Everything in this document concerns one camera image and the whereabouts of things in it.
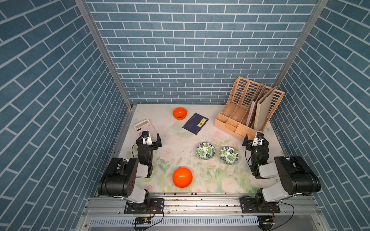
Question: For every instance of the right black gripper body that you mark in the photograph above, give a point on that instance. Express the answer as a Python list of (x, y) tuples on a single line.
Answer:
[(247, 143)]

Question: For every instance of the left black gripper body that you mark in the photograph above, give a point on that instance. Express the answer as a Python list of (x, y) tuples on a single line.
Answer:
[(156, 144)]

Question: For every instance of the green leaf bowl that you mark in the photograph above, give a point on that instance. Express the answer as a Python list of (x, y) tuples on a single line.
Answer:
[(229, 156), (205, 151)]

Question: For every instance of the small orange bowl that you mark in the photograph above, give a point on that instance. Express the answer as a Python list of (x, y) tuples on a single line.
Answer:
[(180, 113)]

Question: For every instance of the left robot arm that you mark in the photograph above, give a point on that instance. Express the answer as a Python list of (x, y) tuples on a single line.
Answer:
[(119, 178)]

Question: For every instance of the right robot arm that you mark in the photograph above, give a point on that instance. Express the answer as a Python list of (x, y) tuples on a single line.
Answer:
[(295, 176)]

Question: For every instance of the pink calculator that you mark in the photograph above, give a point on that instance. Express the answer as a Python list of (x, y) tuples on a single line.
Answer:
[(145, 125)]

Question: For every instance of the pink folder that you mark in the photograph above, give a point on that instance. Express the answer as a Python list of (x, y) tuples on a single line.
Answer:
[(253, 106)]

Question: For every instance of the beige folder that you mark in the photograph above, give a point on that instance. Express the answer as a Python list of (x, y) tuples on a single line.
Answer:
[(262, 110)]

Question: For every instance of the orange file organizer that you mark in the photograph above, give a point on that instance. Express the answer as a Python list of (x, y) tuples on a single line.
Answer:
[(232, 119)]

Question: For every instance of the floral table mat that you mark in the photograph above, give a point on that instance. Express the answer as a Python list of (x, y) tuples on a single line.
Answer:
[(179, 150)]

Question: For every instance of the dark blue book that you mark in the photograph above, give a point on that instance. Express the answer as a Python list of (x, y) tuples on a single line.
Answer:
[(195, 123)]

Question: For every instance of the right circuit board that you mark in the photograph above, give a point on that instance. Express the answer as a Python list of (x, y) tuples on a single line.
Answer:
[(265, 223)]

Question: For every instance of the circuit board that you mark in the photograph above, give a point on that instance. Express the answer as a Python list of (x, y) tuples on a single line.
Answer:
[(146, 221), (265, 223)]

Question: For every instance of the left circuit board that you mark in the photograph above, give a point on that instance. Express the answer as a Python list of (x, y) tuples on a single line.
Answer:
[(146, 221)]

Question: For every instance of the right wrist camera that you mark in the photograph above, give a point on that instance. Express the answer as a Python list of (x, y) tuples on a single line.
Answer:
[(259, 139)]

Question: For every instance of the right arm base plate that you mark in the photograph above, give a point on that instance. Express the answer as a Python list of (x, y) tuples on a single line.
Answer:
[(245, 205)]

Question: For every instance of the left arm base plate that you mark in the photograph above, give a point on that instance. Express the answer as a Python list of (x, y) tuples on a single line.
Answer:
[(150, 207)]

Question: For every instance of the aluminium rail frame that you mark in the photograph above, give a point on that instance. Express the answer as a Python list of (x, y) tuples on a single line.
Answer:
[(202, 212)]

